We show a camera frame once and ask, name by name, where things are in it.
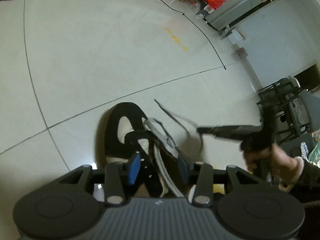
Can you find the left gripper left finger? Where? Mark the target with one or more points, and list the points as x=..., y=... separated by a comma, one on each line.
x=121, y=181

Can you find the black and white shoe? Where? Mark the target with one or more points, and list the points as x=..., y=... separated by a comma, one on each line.
x=124, y=135

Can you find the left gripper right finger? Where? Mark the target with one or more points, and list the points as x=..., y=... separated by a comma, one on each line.
x=200, y=178

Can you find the grey shoelace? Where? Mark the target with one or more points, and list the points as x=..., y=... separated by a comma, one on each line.
x=192, y=145

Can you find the right hand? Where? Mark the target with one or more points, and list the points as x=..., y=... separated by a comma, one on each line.
x=287, y=169

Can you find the black office chair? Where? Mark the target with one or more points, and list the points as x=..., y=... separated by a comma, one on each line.
x=292, y=105

